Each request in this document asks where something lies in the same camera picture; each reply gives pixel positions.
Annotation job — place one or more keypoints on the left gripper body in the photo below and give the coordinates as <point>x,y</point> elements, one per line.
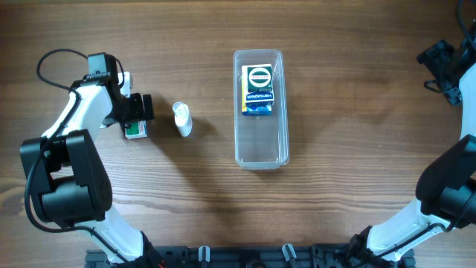
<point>137,109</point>

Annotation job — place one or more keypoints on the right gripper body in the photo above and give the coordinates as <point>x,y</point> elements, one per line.
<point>440,55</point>

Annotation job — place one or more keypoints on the white green medicine box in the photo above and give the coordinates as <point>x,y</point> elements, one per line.
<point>136,130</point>

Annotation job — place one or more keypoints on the small white spray bottle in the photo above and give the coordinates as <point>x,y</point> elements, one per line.
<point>182,118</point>

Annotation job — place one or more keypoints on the white Hansaplast box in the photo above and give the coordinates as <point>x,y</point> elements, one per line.
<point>257,84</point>

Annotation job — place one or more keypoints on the dark green round-logo box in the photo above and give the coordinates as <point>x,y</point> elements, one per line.
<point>258,78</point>

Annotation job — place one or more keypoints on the blue yellow VapoDrops box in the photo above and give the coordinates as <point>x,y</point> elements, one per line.
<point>258,111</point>

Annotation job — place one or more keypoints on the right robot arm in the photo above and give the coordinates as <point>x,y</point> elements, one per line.
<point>445,193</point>

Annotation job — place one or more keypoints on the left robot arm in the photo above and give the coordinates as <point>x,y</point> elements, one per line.
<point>67,187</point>

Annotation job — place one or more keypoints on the clear plastic container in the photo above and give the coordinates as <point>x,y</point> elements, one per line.
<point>261,141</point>

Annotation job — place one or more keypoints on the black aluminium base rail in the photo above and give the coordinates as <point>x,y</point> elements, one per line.
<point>315,256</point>

